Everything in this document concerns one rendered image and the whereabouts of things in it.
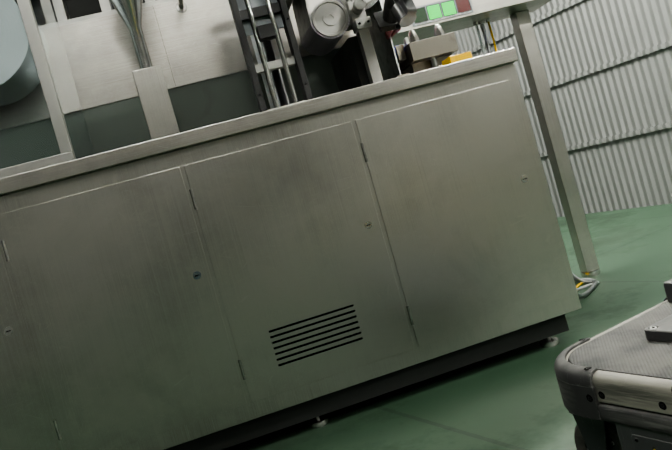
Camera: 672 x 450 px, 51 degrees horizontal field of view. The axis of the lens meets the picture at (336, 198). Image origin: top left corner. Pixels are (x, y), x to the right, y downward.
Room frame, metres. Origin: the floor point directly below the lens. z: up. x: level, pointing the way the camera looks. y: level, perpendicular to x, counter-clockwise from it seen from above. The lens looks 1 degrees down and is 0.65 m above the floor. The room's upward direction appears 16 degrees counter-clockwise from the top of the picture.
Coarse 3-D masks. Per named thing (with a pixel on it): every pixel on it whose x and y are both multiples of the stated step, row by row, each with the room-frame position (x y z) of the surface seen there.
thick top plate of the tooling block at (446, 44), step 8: (424, 40) 2.27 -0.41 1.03; (432, 40) 2.27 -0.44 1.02; (440, 40) 2.28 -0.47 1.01; (448, 40) 2.28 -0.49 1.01; (408, 48) 2.27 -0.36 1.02; (416, 48) 2.26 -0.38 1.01; (424, 48) 2.27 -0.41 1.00; (432, 48) 2.27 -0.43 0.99; (440, 48) 2.27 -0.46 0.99; (448, 48) 2.28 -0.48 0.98; (456, 48) 2.28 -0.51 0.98; (408, 56) 2.29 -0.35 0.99; (416, 56) 2.26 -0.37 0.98; (424, 56) 2.26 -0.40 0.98; (432, 56) 2.27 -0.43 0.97; (440, 56) 2.32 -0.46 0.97; (400, 64) 2.39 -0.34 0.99; (408, 64) 2.31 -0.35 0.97
